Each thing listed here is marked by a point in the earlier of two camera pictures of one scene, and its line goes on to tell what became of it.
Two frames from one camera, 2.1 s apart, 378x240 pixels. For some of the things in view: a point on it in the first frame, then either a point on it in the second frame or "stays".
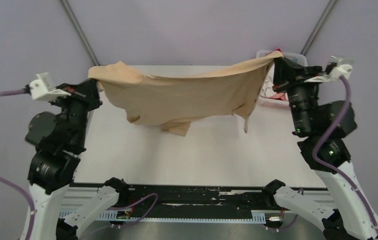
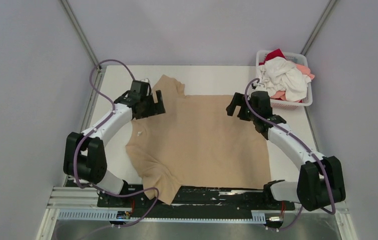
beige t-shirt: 174,102 → 197,143
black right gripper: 287,74 → 237,100
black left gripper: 88,90 → 158,107
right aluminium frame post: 318,27 stays
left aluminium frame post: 79,32 stays
